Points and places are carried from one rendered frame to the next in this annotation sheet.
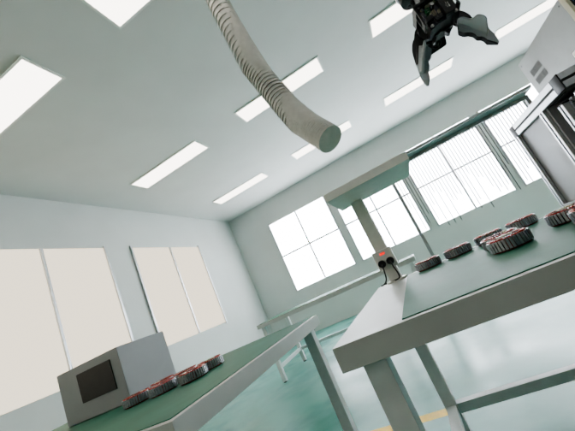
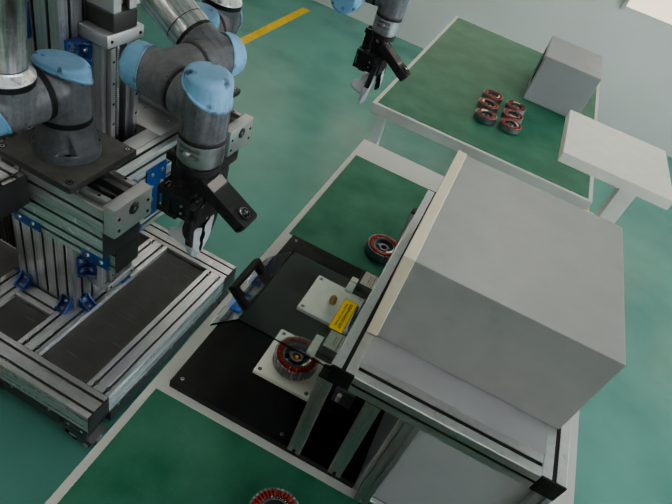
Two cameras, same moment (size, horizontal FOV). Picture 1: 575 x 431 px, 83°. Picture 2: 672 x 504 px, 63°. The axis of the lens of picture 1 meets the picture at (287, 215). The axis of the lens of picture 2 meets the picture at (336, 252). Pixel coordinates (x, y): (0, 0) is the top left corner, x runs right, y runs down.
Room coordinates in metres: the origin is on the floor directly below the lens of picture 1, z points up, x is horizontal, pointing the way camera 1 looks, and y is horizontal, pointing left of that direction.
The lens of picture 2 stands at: (0.49, -2.05, 1.89)
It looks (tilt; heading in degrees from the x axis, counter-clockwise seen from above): 40 degrees down; 83
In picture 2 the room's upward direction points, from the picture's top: 20 degrees clockwise
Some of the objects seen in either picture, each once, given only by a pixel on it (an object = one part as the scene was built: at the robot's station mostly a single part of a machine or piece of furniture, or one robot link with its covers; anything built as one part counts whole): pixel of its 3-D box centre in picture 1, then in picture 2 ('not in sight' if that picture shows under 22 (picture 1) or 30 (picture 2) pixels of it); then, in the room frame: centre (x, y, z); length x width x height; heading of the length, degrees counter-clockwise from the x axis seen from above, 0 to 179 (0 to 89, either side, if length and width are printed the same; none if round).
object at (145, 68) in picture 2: not in sight; (165, 73); (0.24, -1.24, 1.45); 0.11 x 0.11 x 0.08; 64
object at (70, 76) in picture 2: not in sight; (61, 85); (-0.07, -0.97, 1.20); 0.13 x 0.12 x 0.14; 64
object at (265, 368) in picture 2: not in sight; (293, 364); (0.60, -1.21, 0.78); 0.15 x 0.15 x 0.01; 73
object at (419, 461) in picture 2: not in sight; (443, 493); (0.92, -1.52, 0.91); 0.28 x 0.03 x 0.32; 163
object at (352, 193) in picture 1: (391, 226); (579, 205); (1.45, -0.40, 0.98); 0.37 x 0.35 x 0.46; 73
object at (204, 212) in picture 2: not in sight; (192, 186); (0.32, -1.30, 1.29); 0.09 x 0.08 x 0.12; 162
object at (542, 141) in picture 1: (559, 163); not in sight; (1.11, -0.90, 0.91); 0.28 x 0.03 x 0.32; 163
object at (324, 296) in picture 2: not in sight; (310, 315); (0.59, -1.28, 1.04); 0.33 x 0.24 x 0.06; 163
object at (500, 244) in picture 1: (508, 240); not in sight; (0.95, -0.53, 0.77); 0.11 x 0.11 x 0.04
